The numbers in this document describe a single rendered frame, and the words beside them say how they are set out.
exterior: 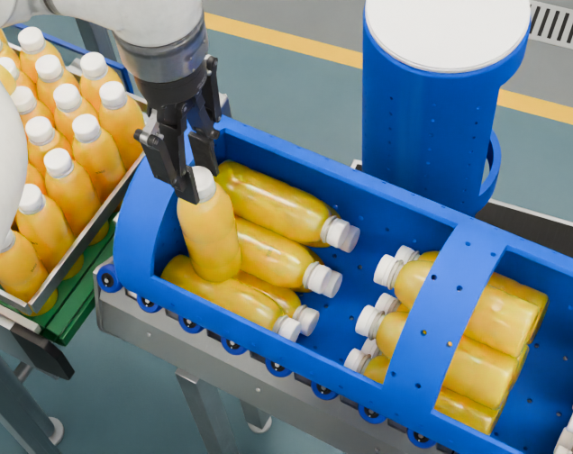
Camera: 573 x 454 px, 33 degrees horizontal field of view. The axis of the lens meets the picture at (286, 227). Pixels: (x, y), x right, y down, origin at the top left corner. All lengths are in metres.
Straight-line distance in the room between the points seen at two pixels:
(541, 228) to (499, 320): 1.32
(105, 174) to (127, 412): 1.03
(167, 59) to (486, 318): 0.51
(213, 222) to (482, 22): 0.67
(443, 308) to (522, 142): 1.72
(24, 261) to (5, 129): 0.84
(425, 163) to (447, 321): 0.70
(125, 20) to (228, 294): 0.52
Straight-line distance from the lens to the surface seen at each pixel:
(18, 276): 1.46
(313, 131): 2.81
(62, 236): 1.49
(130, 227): 1.26
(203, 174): 1.16
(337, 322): 1.42
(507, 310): 1.18
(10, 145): 0.60
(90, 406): 2.48
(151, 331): 1.52
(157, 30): 0.89
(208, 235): 1.20
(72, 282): 1.58
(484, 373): 1.19
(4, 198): 0.57
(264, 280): 1.34
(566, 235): 2.48
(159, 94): 0.98
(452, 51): 1.61
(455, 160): 1.79
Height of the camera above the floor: 2.23
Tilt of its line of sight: 58 degrees down
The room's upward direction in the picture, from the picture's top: 7 degrees counter-clockwise
